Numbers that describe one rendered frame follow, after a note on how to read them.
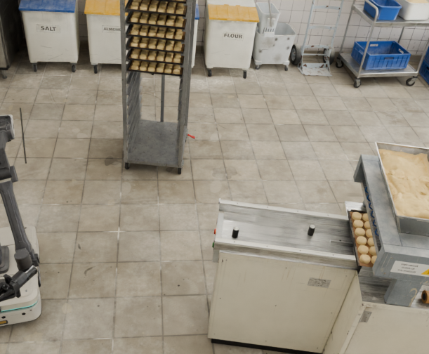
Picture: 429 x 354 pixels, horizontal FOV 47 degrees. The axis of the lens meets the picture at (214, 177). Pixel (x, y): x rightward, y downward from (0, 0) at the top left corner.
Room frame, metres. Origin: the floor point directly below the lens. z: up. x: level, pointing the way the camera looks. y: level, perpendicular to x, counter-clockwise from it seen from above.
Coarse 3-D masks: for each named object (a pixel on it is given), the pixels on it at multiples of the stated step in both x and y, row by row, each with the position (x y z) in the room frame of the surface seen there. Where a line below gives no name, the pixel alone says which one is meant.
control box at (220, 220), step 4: (220, 216) 1.96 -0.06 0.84; (220, 220) 1.93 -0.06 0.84; (216, 224) 1.93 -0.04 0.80; (220, 224) 1.90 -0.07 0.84; (216, 228) 1.86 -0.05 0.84; (220, 228) 1.87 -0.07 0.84; (216, 232) 1.83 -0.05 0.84; (220, 232) 1.83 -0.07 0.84; (216, 236) 1.81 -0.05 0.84; (220, 236) 1.81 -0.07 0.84; (216, 252) 1.75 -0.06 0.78; (216, 256) 1.75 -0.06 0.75; (212, 260) 1.75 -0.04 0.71; (216, 260) 1.75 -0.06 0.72
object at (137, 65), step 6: (132, 60) 3.44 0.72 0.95; (132, 66) 3.31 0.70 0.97; (138, 66) 3.36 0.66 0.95; (144, 66) 3.33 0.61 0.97; (150, 66) 3.36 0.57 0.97; (156, 66) 3.40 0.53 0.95; (162, 66) 3.37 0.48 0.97; (168, 66) 3.38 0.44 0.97; (174, 66) 3.43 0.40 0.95; (168, 72) 3.30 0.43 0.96; (174, 72) 3.31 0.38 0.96; (180, 72) 3.34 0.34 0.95
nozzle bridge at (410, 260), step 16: (368, 160) 2.16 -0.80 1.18; (368, 176) 2.02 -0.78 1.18; (384, 192) 1.90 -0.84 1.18; (368, 208) 1.93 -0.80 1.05; (384, 208) 1.78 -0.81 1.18; (384, 224) 1.67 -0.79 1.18; (384, 240) 1.57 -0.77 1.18; (400, 240) 1.58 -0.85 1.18; (416, 240) 1.59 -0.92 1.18; (384, 256) 1.50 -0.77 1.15; (400, 256) 1.50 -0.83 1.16; (416, 256) 1.49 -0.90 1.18; (384, 272) 1.50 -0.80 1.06; (400, 272) 1.49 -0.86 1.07; (416, 272) 1.49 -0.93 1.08; (400, 288) 1.49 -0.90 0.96; (416, 288) 1.49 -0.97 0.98; (400, 304) 1.49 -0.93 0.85
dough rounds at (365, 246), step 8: (352, 216) 2.00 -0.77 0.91; (360, 216) 2.00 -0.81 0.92; (352, 224) 1.95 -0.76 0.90; (360, 224) 1.94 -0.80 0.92; (368, 224) 1.94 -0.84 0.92; (360, 232) 1.87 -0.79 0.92; (368, 232) 1.88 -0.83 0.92; (360, 240) 1.82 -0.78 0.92; (368, 240) 1.82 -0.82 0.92; (360, 248) 1.76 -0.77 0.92; (368, 248) 1.77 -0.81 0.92; (360, 256) 1.70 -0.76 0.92; (368, 256) 1.71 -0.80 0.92; (376, 256) 1.72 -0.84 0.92; (360, 264) 1.67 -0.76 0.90; (368, 264) 1.68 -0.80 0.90
